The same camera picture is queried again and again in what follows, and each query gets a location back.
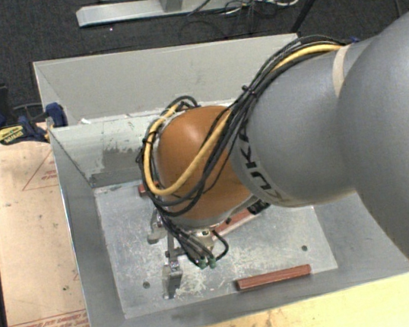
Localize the grey metal bin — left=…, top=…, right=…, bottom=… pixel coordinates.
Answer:
left=32, top=8, right=409, bottom=327

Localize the brown cardboard board red print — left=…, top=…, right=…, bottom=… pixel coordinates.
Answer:
left=0, top=119, right=91, bottom=327

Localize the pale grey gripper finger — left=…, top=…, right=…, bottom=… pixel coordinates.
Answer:
left=142, top=208, right=169, bottom=246
left=157, top=259, right=189, bottom=301

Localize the red-brown flat block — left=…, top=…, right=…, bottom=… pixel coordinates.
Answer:
left=137, top=181, right=161, bottom=198
left=234, top=263, right=314, bottom=292
left=209, top=207, right=259, bottom=238

